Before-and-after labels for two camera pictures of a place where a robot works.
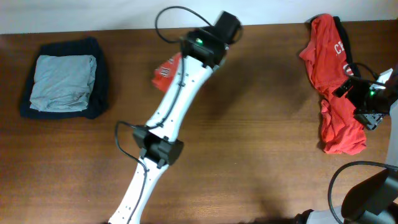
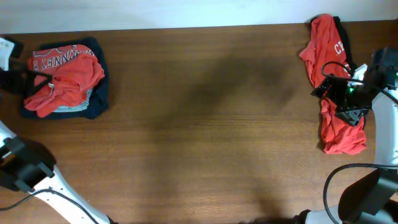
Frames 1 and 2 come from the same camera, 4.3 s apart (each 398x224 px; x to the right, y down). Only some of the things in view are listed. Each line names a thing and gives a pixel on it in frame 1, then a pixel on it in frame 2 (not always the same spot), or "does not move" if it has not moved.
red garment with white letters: (331, 66) does not move
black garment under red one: (347, 45) does not move
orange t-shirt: (163, 72) to (74, 70)
